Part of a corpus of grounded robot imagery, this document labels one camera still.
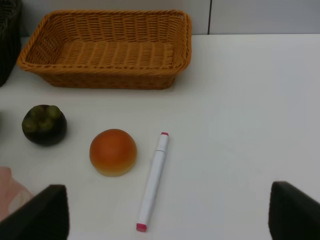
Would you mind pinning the orange bread bun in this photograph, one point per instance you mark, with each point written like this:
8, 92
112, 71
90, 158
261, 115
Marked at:
113, 152

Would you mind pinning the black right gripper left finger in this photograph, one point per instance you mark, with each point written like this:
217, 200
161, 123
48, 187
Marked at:
44, 217

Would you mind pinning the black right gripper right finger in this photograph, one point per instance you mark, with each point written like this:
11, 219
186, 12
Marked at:
292, 215

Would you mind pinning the white pink-tipped marker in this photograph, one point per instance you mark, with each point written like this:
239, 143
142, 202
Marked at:
153, 181

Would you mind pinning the pink lotion bottle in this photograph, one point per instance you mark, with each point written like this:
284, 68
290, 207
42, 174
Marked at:
13, 195

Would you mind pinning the orange wicker basket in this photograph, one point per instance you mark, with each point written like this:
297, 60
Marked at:
110, 49

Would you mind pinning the dark brown wicker basket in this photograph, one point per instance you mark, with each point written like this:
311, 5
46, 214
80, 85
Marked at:
10, 42

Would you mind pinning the dark purple mangosteen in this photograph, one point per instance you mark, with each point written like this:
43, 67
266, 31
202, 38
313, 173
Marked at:
44, 125

